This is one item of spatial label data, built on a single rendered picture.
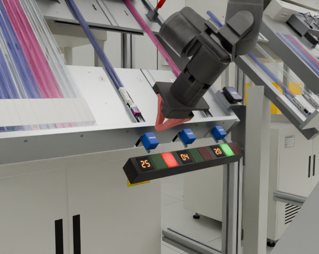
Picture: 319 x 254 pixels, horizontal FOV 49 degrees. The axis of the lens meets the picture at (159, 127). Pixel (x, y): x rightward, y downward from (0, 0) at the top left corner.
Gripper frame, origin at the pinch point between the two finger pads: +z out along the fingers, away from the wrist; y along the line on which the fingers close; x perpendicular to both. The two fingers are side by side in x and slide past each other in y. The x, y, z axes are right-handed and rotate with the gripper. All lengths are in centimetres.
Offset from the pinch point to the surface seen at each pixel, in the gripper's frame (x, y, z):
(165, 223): -20, -94, 121
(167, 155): 3.7, -3.6, 5.3
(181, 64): -28.8, -29.6, 6.5
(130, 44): -58, -34, 23
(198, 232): -4, -99, 104
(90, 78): -18.1, 6.2, 5.0
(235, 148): 4.1, -25.7, 4.8
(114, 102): -11.0, 3.4, 4.8
